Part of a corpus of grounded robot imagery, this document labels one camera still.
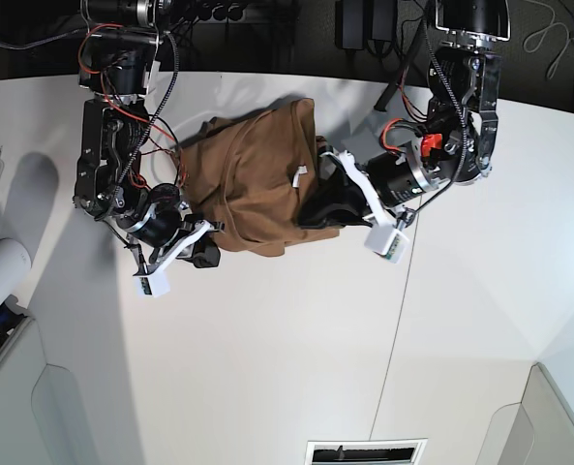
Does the grey padded panel right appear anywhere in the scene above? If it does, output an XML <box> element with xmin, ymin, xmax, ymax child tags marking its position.
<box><xmin>476</xmin><ymin>363</ymin><xmax>574</xmax><ymax>465</ymax></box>

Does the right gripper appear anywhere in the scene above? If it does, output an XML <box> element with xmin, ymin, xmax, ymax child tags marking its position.
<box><xmin>124</xmin><ymin>207</ymin><xmax>224</xmax><ymax>276</ymax></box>

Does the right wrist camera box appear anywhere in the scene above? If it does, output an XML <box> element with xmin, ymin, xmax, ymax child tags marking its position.
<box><xmin>134</xmin><ymin>272</ymin><xmax>170</xmax><ymax>298</ymax></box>

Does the white vent grille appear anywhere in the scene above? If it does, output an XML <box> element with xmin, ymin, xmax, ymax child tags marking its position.
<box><xmin>305</xmin><ymin>439</ymin><xmax>428</xmax><ymax>465</ymax></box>

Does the white garment label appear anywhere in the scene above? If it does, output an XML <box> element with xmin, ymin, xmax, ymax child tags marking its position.
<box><xmin>291</xmin><ymin>166</ymin><xmax>308</xmax><ymax>189</ymax></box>

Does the grey padded panel left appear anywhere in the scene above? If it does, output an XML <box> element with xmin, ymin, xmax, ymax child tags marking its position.
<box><xmin>0</xmin><ymin>318</ymin><xmax>101</xmax><ymax>464</ymax></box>

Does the tan brown t-shirt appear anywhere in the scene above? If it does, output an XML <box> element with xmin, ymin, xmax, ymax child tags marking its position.
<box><xmin>179</xmin><ymin>98</ymin><xmax>340</xmax><ymax>258</ymax></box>

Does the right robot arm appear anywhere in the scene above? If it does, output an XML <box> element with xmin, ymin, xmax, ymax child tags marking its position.
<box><xmin>73</xmin><ymin>1</ymin><xmax>222</xmax><ymax>277</ymax></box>

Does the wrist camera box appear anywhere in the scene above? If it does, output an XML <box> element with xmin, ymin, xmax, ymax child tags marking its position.
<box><xmin>134</xmin><ymin>272</ymin><xmax>170</xmax><ymax>298</ymax></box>
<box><xmin>365</xmin><ymin>224</ymin><xmax>410</xmax><ymax>264</ymax></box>

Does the grey padded panel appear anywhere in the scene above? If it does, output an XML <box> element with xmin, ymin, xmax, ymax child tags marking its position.
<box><xmin>0</xmin><ymin>318</ymin><xmax>101</xmax><ymax>464</ymax></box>
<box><xmin>476</xmin><ymin>363</ymin><xmax>574</xmax><ymax>465</ymax></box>

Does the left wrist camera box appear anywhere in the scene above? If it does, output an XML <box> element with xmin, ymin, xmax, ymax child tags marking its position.
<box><xmin>365</xmin><ymin>224</ymin><xmax>410</xmax><ymax>264</ymax></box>

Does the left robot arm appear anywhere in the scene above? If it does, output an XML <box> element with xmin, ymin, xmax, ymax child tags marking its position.
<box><xmin>296</xmin><ymin>1</ymin><xmax>510</xmax><ymax>230</ymax></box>

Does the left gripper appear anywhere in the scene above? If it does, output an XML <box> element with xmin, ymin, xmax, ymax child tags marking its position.
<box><xmin>298</xmin><ymin>149</ymin><xmax>439</xmax><ymax>228</ymax></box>

